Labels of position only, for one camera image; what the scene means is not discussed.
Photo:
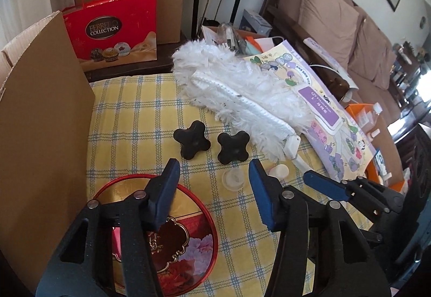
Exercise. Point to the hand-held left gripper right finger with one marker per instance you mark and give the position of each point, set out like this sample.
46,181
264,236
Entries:
266,197

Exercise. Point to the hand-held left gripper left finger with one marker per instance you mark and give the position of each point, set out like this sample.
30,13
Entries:
164,197

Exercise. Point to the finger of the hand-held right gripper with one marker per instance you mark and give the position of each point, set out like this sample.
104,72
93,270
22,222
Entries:
323,184

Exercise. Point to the white plastic cap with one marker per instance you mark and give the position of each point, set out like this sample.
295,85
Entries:
280,171

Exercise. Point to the small clear plastic cap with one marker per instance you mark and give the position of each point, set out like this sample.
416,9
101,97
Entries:
233,179

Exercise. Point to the red round floral tin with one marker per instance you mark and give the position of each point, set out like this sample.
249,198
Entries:
188,249

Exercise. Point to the white feather duster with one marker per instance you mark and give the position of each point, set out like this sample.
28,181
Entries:
235,88

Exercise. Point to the brown cardboard box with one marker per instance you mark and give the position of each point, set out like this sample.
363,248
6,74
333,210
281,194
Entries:
43,115

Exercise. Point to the black cross-shaped knob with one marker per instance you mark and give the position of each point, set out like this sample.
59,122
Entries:
233,147
190,140

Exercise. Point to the yellow checkered cloth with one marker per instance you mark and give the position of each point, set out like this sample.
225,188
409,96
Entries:
134,132

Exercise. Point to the orange box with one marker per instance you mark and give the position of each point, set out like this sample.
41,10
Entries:
387,145

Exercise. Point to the purple illustrated wipes pack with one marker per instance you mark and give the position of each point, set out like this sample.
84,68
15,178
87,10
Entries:
323,105

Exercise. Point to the dark wooden cabinet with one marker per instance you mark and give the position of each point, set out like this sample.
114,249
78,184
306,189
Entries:
419,148

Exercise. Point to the white power strip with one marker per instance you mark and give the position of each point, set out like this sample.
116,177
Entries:
331,56

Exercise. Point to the brown cushioned wooden sofa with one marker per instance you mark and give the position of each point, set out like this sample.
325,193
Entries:
330,20

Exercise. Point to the cardboard box of clutter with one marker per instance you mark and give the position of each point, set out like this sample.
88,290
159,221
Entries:
235,36

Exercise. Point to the red Ferrero Collection box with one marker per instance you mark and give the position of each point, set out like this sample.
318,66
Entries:
111,31

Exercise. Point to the blue and white box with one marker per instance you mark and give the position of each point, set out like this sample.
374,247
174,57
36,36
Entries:
256,22

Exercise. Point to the large closed cardboard box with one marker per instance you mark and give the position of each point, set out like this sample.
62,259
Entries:
171,10

